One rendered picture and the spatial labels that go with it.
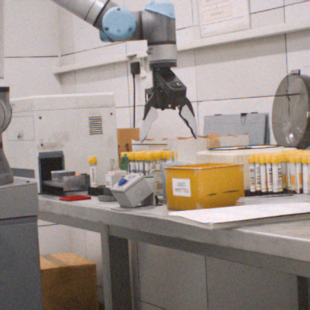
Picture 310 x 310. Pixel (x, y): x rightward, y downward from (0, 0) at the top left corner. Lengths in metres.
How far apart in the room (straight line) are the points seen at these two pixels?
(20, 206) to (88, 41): 1.85
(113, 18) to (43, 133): 0.71
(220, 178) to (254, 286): 0.94
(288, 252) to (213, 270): 1.54
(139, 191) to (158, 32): 0.41
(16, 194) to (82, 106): 0.71
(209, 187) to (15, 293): 0.53
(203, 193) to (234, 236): 0.30
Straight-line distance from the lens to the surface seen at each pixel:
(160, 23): 2.21
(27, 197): 2.10
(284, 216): 1.74
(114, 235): 2.21
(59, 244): 4.16
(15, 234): 2.10
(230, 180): 2.00
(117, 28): 2.07
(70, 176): 2.54
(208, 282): 3.11
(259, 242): 1.61
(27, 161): 2.77
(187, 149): 2.57
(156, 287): 3.45
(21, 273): 2.12
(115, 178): 2.34
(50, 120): 2.70
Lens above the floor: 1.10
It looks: 3 degrees down
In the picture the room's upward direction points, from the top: 3 degrees counter-clockwise
